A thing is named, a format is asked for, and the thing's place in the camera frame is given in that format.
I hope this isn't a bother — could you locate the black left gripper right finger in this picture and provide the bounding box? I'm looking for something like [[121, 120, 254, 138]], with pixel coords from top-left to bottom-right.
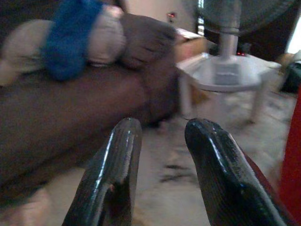
[[184, 118, 290, 226]]

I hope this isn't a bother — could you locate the red pillow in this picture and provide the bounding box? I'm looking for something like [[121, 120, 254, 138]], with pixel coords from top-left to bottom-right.
[[279, 86, 301, 224]]

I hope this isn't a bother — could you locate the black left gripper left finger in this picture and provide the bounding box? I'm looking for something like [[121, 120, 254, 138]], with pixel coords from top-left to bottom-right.
[[62, 117, 143, 226]]

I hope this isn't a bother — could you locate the white table fan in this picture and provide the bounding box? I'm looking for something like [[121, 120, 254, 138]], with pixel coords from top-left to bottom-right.
[[195, 0, 301, 92]]

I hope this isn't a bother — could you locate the brown cardboard box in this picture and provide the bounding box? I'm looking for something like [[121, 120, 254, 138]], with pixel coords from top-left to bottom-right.
[[173, 27, 210, 65]]

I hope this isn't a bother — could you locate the dark wooden cabinet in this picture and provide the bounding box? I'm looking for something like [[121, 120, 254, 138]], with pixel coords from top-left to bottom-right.
[[235, 0, 297, 62]]

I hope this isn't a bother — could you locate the black power adapter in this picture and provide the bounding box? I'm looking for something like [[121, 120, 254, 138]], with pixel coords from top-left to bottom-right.
[[236, 43, 253, 57]]

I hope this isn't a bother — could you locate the brown fabric sofa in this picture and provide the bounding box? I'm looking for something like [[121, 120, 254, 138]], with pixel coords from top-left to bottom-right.
[[0, 0, 182, 205]]

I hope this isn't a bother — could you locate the white plastic stool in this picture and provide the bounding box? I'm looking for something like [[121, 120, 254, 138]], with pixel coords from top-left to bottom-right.
[[176, 53, 283, 125]]

